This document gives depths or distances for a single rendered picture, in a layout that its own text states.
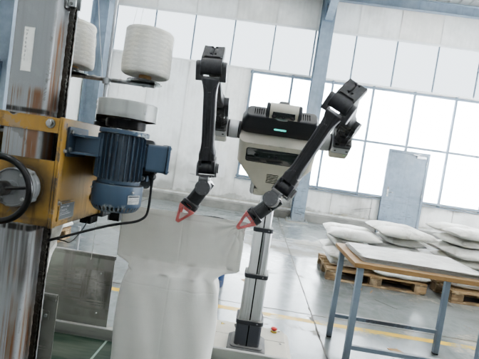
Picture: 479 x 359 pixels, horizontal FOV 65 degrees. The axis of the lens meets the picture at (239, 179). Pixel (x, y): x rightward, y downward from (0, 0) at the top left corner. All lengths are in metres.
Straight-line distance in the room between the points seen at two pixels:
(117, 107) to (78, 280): 1.14
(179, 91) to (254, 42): 2.23
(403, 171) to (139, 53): 9.11
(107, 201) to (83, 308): 1.02
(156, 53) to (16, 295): 0.84
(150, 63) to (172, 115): 8.50
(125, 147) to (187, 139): 8.52
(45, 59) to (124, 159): 0.34
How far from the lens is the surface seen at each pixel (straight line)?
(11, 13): 7.60
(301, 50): 9.93
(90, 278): 2.04
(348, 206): 9.79
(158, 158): 1.18
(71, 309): 2.13
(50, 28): 1.22
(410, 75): 10.40
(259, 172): 1.91
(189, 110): 9.71
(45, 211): 1.18
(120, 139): 1.15
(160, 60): 1.32
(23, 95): 1.22
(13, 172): 1.16
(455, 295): 5.22
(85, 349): 1.91
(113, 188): 1.15
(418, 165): 10.19
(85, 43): 1.43
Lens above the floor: 1.29
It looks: 3 degrees down
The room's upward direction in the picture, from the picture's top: 8 degrees clockwise
